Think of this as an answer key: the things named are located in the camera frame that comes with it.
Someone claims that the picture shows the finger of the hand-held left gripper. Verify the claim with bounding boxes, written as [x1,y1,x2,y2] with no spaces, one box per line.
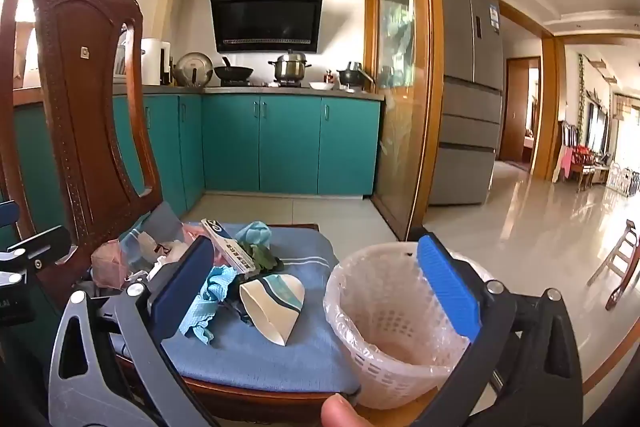
[6,226,72,270]

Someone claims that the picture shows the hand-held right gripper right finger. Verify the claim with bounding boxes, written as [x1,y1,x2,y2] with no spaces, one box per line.
[415,233,584,427]

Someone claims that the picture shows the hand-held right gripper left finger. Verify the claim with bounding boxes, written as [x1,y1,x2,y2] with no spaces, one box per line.
[47,236,221,427]

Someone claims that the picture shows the clear plastic bin liner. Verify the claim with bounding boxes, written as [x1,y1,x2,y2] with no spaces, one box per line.
[322,243,497,373]

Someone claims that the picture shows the long white paper package strip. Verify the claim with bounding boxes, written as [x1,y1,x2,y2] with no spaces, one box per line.
[201,218,251,271]

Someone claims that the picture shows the white plastic lattice basket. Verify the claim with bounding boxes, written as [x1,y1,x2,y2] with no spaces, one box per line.
[322,242,501,410]

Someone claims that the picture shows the person's right hand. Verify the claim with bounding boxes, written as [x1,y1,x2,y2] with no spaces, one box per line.
[321,394,373,427]

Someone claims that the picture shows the crumpled blue paper towel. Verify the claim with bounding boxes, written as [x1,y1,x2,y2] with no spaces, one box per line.
[179,266,239,346]

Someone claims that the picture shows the pink plastic bag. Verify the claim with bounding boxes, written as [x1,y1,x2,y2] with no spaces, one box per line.
[90,237,141,290]

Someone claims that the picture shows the clear plastic wrapper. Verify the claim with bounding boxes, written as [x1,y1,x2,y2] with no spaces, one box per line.
[119,227,156,260]

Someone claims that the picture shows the crushed white paper cup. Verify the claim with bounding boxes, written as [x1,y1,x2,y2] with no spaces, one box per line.
[239,274,306,348]

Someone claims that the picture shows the blue striped seat cloth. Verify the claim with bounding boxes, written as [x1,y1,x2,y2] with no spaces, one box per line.
[107,202,362,395]

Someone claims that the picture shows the carved wooden chair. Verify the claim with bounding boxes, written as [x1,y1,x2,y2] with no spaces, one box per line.
[0,0,362,424]

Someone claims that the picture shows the pink hanging cloth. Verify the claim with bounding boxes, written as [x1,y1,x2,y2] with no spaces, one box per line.
[552,144,576,182]

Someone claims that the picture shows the teal lower kitchen cabinets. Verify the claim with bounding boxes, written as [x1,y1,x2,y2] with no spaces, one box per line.
[12,91,384,219]

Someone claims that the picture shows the wooden stool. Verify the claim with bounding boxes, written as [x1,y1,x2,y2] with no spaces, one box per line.
[587,219,640,312]

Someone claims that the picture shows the grey refrigerator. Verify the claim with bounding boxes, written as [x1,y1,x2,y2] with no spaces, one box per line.
[427,0,505,206]

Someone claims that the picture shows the wooden bench with red cushions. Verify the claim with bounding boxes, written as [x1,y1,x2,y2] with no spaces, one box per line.
[570,144,610,192]

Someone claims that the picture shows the steel pot lid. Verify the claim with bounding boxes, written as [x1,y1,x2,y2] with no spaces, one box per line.
[173,52,215,88]

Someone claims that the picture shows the black wok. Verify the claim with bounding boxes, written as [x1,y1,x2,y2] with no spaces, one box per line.
[214,57,254,82]

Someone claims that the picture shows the white cylindrical container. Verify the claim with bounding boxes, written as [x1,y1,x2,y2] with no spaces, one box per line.
[141,38,171,86]

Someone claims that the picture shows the gas stove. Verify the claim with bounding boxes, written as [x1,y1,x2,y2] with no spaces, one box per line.
[220,79,303,88]

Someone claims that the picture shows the black cooking pot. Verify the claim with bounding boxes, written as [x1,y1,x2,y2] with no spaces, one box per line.
[336,62,375,88]

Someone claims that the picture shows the glass sliding door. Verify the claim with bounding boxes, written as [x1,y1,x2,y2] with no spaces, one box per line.
[372,0,446,240]

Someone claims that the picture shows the stainless steel stockpot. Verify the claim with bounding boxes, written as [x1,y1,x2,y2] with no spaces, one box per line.
[268,49,312,82]

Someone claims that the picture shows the black range hood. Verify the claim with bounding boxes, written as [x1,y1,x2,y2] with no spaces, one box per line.
[209,0,325,55]

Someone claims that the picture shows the green wall garland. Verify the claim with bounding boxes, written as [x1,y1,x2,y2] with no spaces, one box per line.
[577,54,587,132]

